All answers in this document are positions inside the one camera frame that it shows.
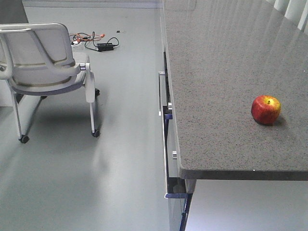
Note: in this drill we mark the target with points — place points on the red yellow apple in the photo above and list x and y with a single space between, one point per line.
265 109

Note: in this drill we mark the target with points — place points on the black power adapter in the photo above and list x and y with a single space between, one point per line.
105 47

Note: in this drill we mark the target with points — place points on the grey stone counter cabinet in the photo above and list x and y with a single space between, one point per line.
221 55

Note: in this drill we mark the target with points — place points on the white mesh office chair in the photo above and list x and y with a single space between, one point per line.
37 60

